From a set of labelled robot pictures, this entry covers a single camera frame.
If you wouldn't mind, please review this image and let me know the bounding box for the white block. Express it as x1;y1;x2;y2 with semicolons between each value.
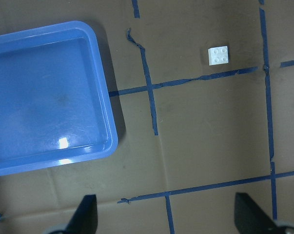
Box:
208;46;229;66

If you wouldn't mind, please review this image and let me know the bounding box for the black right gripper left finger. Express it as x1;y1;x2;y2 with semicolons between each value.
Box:
64;195;98;234

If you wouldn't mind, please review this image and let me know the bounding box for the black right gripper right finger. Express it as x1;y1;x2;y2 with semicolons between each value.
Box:
235;193;277;234

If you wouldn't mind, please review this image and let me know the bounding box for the blue plastic tray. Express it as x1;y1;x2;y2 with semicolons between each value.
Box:
0;21;118;176

